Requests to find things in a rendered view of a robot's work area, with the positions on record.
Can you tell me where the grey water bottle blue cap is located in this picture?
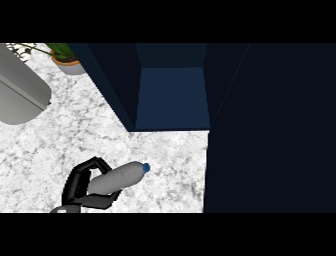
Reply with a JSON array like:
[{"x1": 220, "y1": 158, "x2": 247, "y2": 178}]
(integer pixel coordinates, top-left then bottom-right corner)
[{"x1": 87, "y1": 161, "x2": 152, "y2": 196}]

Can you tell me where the grey rounded appliance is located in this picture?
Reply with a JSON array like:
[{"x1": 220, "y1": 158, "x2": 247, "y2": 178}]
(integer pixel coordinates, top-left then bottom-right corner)
[{"x1": 0, "y1": 42, "x2": 53, "y2": 126}]

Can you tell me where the potted green plant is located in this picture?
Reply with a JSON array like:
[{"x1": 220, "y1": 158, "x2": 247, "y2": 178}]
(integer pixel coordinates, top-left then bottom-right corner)
[{"x1": 19, "y1": 42, "x2": 87, "y2": 76}]

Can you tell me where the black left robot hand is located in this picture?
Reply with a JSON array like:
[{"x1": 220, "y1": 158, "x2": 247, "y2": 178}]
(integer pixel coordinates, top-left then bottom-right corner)
[{"x1": 61, "y1": 156, "x2": 124, "y2": 211}]

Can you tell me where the dark blue cabinet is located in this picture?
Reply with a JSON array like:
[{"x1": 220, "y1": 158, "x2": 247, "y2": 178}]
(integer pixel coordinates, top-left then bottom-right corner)
[{"x1": 66, "y1": 42, "x2": 251, "y2": 133}]

